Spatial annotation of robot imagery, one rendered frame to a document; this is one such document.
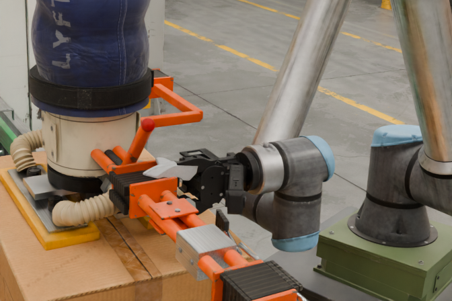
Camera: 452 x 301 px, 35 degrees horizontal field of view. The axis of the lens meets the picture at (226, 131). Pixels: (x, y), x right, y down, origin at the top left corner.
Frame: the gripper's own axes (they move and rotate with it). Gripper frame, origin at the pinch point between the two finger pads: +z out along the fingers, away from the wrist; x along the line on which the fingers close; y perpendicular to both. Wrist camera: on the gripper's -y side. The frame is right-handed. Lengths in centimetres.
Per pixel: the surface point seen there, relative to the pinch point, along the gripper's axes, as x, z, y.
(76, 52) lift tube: 19.5, 5.6, 19.3
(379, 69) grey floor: -122, -432, 398
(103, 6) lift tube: 27.7, 1.5, 17.2
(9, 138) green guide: -57, -21, 179
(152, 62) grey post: -77, -161, 340
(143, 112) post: -28, -51, 114
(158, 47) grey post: -67, -165, 340
